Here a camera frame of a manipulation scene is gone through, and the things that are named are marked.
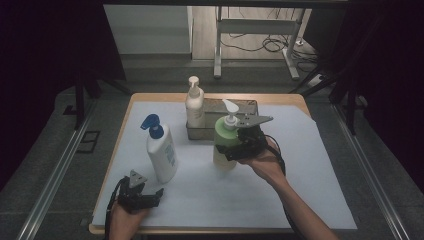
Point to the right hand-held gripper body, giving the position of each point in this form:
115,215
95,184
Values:
253,143

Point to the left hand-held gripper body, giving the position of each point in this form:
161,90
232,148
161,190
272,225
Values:
133,196

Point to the green bottle with white pump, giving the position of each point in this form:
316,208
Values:
224,140

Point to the white bottle with blue pump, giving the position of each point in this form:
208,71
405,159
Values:
161,156

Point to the cream pump lotion bottle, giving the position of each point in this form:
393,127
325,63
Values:
195,106

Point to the person's right hand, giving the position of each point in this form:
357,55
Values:
270,163

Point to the person's left hand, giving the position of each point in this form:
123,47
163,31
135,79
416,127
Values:
123,223

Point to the white paper table sheet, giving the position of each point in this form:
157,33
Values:
206,200

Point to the white power strip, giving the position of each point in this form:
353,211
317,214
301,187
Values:
316,80

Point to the black tripod stand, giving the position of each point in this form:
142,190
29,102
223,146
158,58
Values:
80,100
350,106

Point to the aluminium floor rail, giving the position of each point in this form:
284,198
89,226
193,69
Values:
373,180
53,186

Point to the white metal desk frame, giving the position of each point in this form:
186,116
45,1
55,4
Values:
256,26

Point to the white wall panel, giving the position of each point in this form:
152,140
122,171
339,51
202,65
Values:
146,30

